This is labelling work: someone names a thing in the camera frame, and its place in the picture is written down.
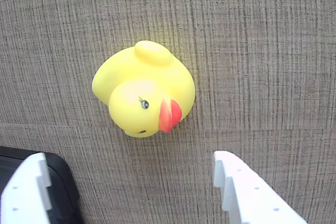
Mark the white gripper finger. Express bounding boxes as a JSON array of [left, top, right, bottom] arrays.
[[0, 152, 53, 224], [213, 151, 308, 224]]

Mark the black plastic plate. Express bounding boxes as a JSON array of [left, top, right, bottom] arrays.
[[0, 146, 85, 224]]

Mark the yellow rubber duck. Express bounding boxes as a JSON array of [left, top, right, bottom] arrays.
[[91, 40, 196, 138]]

